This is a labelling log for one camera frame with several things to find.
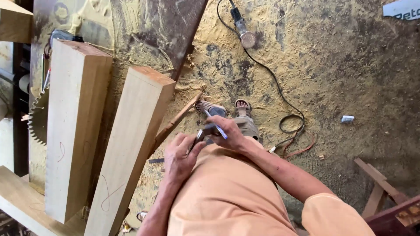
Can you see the person's right hand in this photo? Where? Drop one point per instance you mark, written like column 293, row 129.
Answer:
column 231, row 134

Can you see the person's left hand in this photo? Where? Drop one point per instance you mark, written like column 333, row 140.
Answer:
column 177, row 160

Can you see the person's right fingers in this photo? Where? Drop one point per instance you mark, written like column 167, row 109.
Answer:
column 218, row 122

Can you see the dark metal hand tool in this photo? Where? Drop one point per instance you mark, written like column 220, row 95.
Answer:
column 210, row 130

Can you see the blue and white pen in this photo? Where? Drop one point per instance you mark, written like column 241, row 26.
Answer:
column 223, row 133

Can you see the person's left sandal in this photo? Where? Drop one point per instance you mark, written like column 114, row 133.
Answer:
column 210, row 107

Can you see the person's sandal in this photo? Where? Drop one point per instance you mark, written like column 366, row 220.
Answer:
column 210, row 107
column 242, row 107

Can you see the person's right sandal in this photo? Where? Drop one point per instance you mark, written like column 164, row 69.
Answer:
column 242, row 107

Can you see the khaki shorts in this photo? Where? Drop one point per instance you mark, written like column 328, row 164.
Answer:
column 247, row 126

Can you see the thin wooden stick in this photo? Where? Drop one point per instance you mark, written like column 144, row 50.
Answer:
column 177, row 119

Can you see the dark flat metal strip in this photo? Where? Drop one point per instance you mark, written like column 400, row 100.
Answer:
column 156, row 160

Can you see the orange shirt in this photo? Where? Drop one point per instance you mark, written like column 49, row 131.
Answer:
column 229, row 196

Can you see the slim pale wooden beam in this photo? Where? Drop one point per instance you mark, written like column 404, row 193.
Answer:
column 131, row 147

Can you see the angle grinder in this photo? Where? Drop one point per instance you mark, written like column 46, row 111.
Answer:
column 244, row 31

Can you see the dusty metal saw table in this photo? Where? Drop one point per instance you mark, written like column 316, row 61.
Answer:
column 147, row 32

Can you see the small white paper scrap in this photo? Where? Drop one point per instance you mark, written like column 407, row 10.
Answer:
column 347, row 119

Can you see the thick pale wooden beam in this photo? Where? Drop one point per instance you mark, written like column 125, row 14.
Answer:
column 75, row 124

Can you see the red-tipped pen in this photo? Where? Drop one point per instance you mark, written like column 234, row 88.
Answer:
column 46, row 78

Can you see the grey power tool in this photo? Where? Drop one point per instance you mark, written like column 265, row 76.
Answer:
column 64, row 34

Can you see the circular saw blade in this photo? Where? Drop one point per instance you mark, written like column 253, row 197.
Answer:
column 39, row 121

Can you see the flat wooden plank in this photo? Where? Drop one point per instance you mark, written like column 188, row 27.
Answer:
column 23, row 200

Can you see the white printed sign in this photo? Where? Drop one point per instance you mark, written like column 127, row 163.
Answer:
column 402, row 9

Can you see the wooden block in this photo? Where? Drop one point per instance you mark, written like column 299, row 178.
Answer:
column 14, row 23

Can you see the reddish wooden frame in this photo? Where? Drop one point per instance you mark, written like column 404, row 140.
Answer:
column 384, row 190

